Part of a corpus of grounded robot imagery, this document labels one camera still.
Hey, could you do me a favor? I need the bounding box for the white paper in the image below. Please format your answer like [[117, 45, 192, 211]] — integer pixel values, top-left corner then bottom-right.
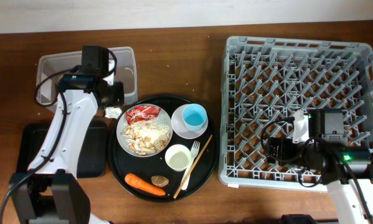
[[104, 107, 122, 119]]

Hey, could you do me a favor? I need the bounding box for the red snack wrapper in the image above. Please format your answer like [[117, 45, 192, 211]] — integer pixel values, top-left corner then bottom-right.
[[126, 105, 161, 126]]

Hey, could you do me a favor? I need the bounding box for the clear plastic waste bin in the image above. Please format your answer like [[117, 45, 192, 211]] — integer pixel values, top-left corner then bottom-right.
[[34, 47, 138, 112]]

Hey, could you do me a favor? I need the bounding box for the brown cookie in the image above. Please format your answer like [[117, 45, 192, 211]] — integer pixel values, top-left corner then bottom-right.
[[151, 175, 169, 188]]

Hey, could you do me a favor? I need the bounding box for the round black tray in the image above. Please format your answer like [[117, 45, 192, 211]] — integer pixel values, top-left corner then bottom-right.
[[107, 94, 220, 203]]

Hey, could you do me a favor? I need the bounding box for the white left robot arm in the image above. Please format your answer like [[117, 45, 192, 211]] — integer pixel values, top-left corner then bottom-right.
[[0, 46, 124, 223]]

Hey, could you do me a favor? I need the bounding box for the orange carrot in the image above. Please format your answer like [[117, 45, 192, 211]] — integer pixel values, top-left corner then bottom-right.
[[125, 173, 166, 197]]

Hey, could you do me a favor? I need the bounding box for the wooden chopstick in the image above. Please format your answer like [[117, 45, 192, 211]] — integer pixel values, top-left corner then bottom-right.
[[173, 135, 213, 199]]

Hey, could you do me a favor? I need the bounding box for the small white cup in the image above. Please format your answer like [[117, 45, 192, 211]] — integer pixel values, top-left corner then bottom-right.
[[165, 144, 191, 172]]

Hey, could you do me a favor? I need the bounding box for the grey plastic dishwasher rack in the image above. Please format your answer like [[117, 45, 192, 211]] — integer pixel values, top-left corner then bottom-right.
[[219, 36, 373, 192]]

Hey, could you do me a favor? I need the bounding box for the light blue plastic cup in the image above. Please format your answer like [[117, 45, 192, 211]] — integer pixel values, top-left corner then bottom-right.
[[182, 103, 207, 131]]

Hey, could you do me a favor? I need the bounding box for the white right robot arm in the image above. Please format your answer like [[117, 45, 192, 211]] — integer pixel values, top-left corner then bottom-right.
[[260, 109, 373, 223]]

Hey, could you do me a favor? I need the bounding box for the grey plate with food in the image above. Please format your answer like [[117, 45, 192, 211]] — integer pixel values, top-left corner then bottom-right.
[[115, 103, 172, 157]]

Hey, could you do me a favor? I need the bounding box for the black rectangular tray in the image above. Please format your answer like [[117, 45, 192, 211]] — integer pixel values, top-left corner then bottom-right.
[[16, 121, 108, 179]]

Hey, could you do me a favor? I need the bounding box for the white plastic fork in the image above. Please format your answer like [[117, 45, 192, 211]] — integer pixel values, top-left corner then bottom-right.
[[181, 141, 200, 190]]

